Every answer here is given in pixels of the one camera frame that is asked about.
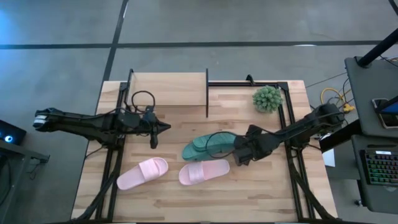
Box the black round pole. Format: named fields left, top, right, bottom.
left=356, top=27, right=398, bottom=68

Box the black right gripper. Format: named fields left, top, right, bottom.
left=233, top=124, right=282, bottom=156

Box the smartphone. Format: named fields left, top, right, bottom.
left=372, top=98, right=398, bottom=130

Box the backlit RGB keyboard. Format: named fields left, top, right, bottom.
left=359, top=149, right=398, bottom=187

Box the black desk bar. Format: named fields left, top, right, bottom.
left=318, top=119, right=363, bottom=153

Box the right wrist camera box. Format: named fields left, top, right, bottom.
left=236, top=149, right=254, bottom=166

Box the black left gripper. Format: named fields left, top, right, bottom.
left=136, top=119, right=172, bottom=149

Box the white paper sheet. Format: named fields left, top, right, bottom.
left=322, top=133, right=336, bottom=168

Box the monitor with blue screen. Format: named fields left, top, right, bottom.
left=374, top=95, right=398, bottom=115

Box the black aluminium table frame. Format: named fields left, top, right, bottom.
left=71, top=81, right=340, bottom=223

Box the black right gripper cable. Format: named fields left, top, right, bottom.
left=205, top=131, right=242, bottom=159

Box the wooden shelf with black frame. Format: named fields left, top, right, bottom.
left=124, top=68, right=210, bottom=118

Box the green spiky artificial plant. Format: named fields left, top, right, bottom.
left=252, top=85, right=284, bottom=113

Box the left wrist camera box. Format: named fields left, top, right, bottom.
left=142, top=105, right=158, bottom=125

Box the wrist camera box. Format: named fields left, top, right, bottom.
left=236, top=149, right=254, bottom=166
left=142, top=105, right=158, bottom=125

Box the black computer with blue light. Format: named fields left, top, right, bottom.
left=0, top=119, right=27, bottom=146

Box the yellow cable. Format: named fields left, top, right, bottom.
left=320, top=87, right=356, bottom=113

